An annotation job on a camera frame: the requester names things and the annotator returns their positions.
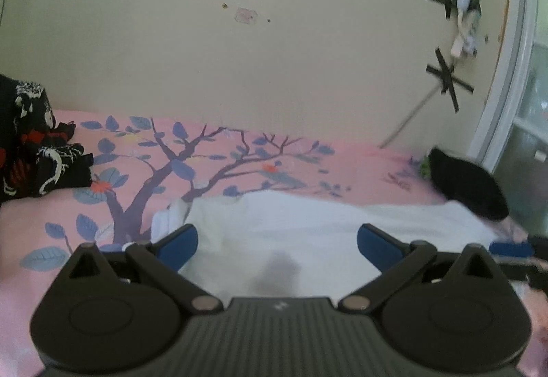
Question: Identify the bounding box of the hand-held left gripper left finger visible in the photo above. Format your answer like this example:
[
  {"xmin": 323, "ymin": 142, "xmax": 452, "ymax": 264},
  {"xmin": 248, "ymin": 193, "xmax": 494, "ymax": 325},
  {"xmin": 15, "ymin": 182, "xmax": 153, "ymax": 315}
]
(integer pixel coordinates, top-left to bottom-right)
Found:
[{"xmin": 68, "ymin": 224, "xmax": 224, "ymax": 313}]

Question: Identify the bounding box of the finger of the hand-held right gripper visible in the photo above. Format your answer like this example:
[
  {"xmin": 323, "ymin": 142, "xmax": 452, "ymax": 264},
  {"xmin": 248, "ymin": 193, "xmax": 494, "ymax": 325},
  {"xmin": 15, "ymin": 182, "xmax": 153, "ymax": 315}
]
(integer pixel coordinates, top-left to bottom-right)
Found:
[{"xmin": 489, "ymin": 233, "xmax": 548, "ymax": 290}]

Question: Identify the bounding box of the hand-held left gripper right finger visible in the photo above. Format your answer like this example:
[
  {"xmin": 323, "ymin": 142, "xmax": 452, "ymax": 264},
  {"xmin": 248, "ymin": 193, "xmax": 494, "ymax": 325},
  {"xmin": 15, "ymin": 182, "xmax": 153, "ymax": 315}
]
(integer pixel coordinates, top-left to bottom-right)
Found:
[{"xmin": 338, "ymin": 224, "xmax": 500, "ymax": 313}]

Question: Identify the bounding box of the white printed t-shirt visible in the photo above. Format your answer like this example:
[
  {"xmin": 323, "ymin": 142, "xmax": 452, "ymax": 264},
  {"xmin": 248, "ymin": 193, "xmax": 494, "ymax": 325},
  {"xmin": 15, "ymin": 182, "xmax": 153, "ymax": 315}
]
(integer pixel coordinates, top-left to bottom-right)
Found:
[{"xmin": 152, "ymin": 191, "xmax": 499, "ymax": 301}]

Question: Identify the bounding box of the plain black cloth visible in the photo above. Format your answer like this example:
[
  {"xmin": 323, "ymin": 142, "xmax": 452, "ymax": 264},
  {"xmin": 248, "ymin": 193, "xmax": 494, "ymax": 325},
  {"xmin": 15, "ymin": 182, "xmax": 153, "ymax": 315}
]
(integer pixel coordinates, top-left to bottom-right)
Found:
[{"xmin": 428, "ymin": 147, "xmax": 510, "ymax": 222}]

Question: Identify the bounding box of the pink tree print bedsheet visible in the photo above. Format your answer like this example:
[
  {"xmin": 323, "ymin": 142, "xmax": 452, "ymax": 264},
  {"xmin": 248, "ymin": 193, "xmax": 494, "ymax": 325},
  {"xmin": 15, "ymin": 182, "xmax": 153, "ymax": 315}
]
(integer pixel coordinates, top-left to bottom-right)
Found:
[{"xmin": 0, "ymin": 109, "xmax": 548, "ymax": 377}]

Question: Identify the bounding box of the black patterned cloth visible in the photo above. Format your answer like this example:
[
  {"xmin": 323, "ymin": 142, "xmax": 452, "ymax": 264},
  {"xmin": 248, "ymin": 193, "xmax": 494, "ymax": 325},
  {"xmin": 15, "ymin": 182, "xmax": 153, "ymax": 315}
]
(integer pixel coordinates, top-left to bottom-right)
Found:
[{"xmin": 0, "ymin": 75, "xmax": 95, "ymax": 205}]

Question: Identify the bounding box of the thin grey cable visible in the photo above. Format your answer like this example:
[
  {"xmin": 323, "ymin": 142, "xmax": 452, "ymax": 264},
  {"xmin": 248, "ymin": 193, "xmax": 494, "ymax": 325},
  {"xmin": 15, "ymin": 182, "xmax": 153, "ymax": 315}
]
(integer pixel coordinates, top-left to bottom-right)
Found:
[{"xmin": 378, "ymin": 89, "xmax": 443, "ymax": 147}]

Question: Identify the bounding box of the white window frame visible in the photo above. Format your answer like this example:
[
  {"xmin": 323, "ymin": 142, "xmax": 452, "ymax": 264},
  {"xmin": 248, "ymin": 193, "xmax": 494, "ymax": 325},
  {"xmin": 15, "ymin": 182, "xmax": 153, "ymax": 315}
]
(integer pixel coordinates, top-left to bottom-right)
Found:
[{"xmin": 466, "ymin": 0, "xmax": 548, "ymax": 232}]

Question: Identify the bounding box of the pale wall sticker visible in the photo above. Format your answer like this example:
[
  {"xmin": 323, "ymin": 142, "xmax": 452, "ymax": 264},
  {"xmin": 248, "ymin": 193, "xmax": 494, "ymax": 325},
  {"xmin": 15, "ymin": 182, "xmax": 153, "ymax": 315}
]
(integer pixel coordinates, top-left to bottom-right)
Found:
[{"xmin": 234, "ymin": 7, "xmax": 258, "ymax": 25}]

